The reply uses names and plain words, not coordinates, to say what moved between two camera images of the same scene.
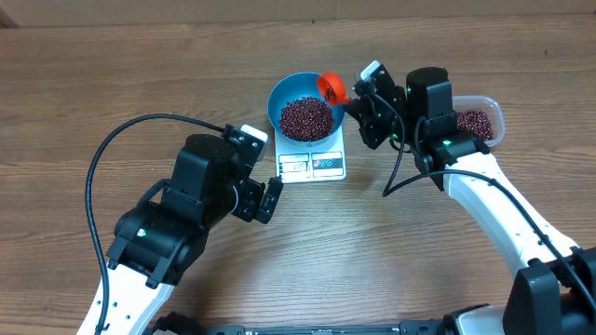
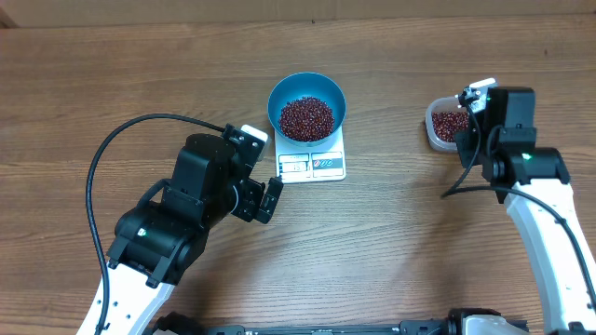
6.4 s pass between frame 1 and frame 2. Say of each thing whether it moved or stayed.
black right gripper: moved
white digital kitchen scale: stayed
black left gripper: stayed
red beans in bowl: stayed
